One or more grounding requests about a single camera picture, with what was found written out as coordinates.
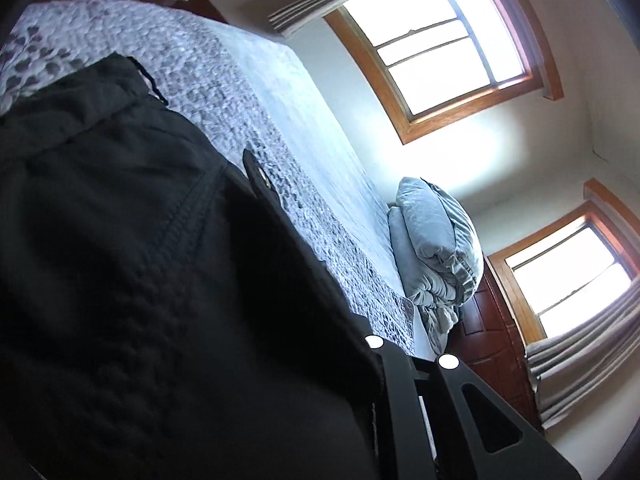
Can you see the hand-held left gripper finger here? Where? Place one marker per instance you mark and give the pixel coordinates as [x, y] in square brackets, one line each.
[400, 400]

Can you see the black quilted pants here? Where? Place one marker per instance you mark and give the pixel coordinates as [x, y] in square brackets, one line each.
[150, 260]

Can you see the dark wooden headboard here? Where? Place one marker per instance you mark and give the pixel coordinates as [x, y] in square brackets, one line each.
[495, 320]

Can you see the grey folded duvet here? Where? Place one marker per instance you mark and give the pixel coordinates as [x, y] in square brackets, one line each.
[435, 240]

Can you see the bed with quilted cover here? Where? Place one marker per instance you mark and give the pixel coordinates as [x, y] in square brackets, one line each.
[280, 110]

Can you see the large wooden framed window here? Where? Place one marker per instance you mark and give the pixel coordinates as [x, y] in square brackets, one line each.
[450, 25]

